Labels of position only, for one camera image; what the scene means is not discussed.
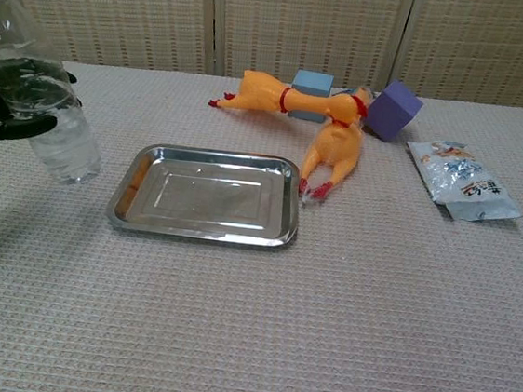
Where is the white blue snack bag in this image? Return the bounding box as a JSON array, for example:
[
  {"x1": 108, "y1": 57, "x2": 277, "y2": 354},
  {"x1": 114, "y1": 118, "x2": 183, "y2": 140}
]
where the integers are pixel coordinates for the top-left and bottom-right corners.
[{"x1": 398, "y1": 135, "x2": 523, "y2": 228}]

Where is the light blue foam block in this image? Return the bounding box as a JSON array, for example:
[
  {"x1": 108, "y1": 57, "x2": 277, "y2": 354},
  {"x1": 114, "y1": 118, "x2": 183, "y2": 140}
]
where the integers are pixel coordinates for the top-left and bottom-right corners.
[{"x1": 287, "y1": 68, "x2": 336, "y2": 125}]

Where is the woven rattan folding screen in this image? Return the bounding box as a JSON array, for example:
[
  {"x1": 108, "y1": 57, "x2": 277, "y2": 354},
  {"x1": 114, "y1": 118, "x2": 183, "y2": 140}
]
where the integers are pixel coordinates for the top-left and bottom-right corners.
[{"x1": 0, "y1": 0, "x2": 523, "y2": 111}]

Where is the purple foam cube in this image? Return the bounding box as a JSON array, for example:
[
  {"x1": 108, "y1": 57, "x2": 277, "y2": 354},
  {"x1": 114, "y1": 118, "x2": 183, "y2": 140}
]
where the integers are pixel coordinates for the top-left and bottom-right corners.
[{"x1": 363, "y1": 76, "x2": 427, "y2": 147}]

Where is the transparent plastic water bottle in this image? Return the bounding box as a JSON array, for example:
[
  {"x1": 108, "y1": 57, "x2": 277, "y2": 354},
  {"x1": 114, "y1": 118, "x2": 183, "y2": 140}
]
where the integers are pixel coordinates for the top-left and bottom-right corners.
[{"x1": 0, "y1": 0, "x2": 119, "y2": 189}]

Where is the beige woven tablecloth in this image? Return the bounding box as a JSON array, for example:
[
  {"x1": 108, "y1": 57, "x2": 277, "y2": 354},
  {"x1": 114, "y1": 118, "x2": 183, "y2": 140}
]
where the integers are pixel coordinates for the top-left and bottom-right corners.
[{"x1": 0, "y1": 51, "x2": 523, "y2": 392}]

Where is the yellow rubber chicken toy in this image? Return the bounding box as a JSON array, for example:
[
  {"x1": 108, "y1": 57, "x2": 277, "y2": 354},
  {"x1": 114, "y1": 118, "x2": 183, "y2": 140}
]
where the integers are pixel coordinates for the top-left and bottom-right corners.
[
  {"x1": 208, "y1": 64, "x2": 360, "y2": 124},
  {"x1": 296, "y1": 80, "x2": 376, "y2": 205}
]

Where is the rectangular stainless steel tray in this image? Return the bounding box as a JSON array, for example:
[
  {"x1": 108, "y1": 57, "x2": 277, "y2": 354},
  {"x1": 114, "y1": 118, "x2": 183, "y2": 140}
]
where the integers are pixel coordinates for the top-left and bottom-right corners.
[{"x1": 103, "y1": 138, "x2": 306, "y2": 251}]

